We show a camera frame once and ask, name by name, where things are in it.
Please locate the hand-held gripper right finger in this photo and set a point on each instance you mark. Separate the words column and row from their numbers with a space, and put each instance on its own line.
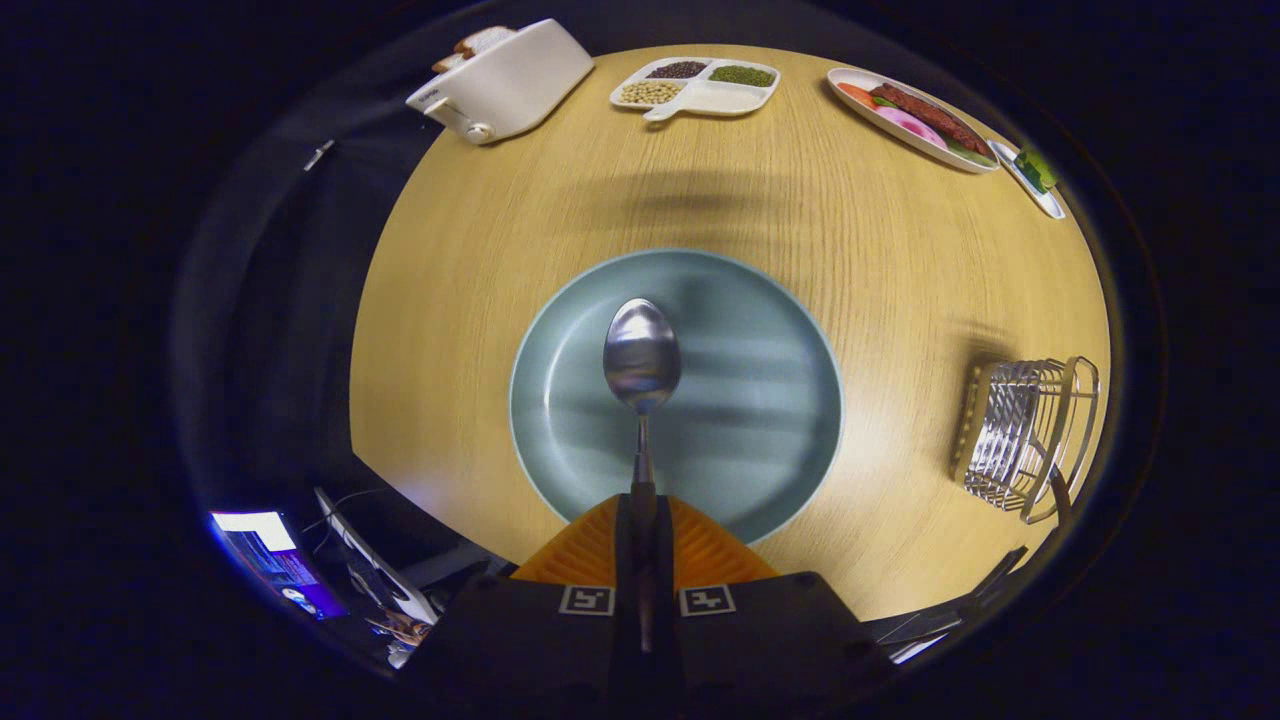
column 760, row 650

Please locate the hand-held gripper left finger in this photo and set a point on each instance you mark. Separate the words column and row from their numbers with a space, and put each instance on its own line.
column 540, row 650

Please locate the silver spoon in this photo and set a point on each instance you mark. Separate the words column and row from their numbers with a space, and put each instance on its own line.
column 642, row 355

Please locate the white clothing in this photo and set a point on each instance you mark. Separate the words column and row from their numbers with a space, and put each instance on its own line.
column 400, row 656

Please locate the white laptop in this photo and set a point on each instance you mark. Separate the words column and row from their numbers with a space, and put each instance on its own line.
column 385, row 585

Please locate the light green plate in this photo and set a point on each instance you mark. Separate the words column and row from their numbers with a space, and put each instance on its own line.
column 750, row 400

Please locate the lit computer monitor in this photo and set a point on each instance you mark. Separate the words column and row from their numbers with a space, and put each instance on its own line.
column 270, row 560

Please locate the perforated metal basket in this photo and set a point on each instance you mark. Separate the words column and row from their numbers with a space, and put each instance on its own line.
column 1010, row 430

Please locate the white square coaster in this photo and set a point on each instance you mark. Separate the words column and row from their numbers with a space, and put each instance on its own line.
column 1040, row 200

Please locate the white food plate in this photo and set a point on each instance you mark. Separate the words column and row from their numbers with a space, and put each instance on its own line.
column 900, row 135

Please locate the green lettuce leaf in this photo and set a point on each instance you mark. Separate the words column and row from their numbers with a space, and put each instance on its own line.
column 970, row 153

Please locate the small white clip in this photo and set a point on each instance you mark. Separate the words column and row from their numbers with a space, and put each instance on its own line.
column 318, row 155

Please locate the pink ham slice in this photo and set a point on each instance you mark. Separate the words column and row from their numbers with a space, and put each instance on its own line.
column 910, row 125

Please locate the white divided tray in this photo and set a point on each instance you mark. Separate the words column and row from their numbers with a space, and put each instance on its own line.
column 720, row 98

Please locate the green label drink bottle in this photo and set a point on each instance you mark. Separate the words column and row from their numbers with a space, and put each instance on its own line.
column 1035, row 168

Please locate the brown meat pieces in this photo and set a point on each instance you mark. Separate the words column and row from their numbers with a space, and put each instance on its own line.
column 925, row 110

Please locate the orange tomato slice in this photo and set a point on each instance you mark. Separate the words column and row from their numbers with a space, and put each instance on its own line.
column 855, row 93

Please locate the pile of yellow beans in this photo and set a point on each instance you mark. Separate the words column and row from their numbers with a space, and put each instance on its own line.
column 650, row 92

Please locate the white toaster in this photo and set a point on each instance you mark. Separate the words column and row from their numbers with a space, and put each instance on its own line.
column 520, row 80

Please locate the pile of green beans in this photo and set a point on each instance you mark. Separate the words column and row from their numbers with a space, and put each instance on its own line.
column 742, row 75

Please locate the pile of dark beans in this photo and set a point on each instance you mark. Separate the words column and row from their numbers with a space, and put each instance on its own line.
column 677, row 69

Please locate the toasted bread slice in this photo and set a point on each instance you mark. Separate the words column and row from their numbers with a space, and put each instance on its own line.
column 485, row 40

